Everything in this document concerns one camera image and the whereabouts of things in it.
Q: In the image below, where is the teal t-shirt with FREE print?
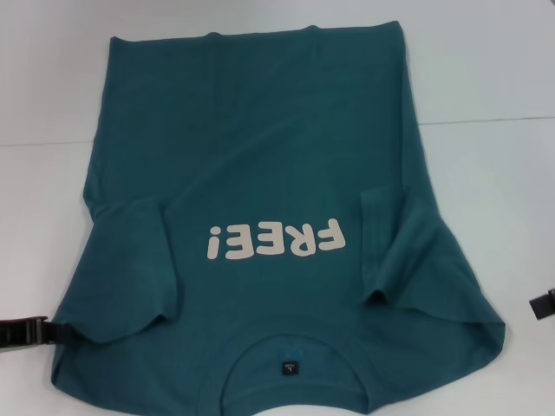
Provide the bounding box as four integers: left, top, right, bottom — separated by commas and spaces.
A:
47, 19, 508, 416

